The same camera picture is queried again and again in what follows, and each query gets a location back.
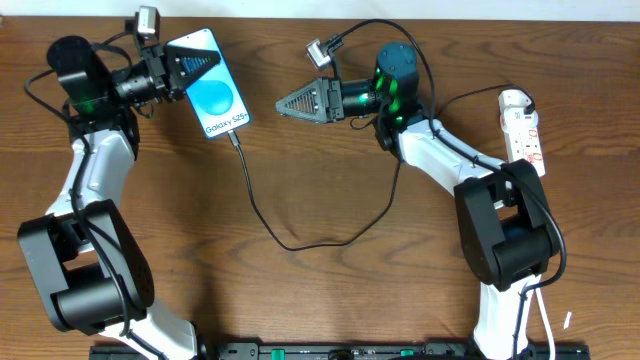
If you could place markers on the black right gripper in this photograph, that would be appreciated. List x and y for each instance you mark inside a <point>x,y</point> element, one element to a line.
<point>333,100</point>

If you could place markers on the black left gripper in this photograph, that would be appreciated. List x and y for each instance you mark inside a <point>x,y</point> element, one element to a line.
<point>160,73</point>

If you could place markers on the blue Galaxy smartphone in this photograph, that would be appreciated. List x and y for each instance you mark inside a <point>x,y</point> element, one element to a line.
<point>215,98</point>

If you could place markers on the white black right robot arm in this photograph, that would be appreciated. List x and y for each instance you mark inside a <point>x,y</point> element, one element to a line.
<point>507,232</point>

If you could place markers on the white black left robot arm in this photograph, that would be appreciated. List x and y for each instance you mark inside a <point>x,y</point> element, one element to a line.
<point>89,272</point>

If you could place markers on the white USB charger adapter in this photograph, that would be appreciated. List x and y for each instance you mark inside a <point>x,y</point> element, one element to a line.
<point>517,109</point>

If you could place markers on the white power strip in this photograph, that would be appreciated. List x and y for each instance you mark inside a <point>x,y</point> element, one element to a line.
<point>524,143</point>

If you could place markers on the small white paper scrap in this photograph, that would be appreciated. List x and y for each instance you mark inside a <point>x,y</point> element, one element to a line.
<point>567,321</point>

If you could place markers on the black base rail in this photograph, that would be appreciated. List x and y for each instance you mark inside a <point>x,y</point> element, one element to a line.
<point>438,349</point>

